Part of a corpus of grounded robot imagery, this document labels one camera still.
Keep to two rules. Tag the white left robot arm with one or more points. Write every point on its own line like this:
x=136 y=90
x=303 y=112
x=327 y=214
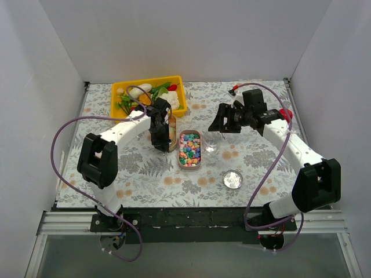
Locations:
x=98 y=160

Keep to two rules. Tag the pink oval candy box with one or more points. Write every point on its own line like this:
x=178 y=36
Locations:
x=189 y=150

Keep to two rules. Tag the beige oval candy box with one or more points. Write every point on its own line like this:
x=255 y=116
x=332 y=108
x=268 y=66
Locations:
x=172 y=133

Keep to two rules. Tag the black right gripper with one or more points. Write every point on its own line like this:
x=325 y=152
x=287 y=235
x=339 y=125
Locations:
x=226 y=119

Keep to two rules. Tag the green scallion toy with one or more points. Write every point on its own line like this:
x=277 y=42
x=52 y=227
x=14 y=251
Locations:
x=123 y=103

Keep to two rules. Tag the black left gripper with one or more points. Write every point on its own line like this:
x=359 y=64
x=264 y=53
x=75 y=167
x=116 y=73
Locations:
x=160 y=140

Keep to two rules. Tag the clear glass jar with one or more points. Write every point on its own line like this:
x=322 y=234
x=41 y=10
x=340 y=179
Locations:
x=211 y=141

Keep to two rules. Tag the floral table mat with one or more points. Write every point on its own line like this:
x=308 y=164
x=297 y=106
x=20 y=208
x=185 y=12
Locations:
x=149 y=178

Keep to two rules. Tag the red chili pepper toy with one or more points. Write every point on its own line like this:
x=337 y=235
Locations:
x=172 y=87

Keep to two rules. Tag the silver jar lid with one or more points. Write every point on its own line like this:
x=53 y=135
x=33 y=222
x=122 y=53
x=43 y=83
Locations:
x=233 y=179

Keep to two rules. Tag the white cauliflower toy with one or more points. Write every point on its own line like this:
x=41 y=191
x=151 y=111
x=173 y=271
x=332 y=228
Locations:
x=172 y=98

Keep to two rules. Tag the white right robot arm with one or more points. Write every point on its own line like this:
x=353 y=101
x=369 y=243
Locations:
x=318 y=181

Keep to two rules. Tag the green chili pepper toy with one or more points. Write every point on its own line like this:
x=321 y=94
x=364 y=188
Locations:
x=157 y=88

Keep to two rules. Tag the yellow plastic bin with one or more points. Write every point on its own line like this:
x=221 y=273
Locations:
x=120 y=87

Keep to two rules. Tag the orange ginger root toy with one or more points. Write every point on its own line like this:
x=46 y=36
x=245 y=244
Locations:
x=145 y=99

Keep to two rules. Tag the red tomato toy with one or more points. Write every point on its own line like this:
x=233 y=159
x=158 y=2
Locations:
x=287 y=114

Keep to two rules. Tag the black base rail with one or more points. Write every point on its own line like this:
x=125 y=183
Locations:
x=162 y=225

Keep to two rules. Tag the white radish toy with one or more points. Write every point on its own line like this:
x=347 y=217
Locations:
x=137 y=92

